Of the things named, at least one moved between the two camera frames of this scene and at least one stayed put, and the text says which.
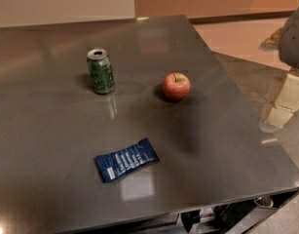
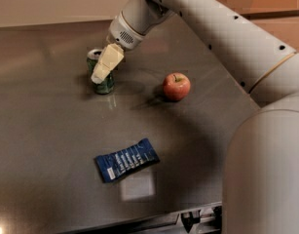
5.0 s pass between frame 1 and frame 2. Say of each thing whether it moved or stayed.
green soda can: stayed
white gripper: moved
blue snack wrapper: stayed
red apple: stayed
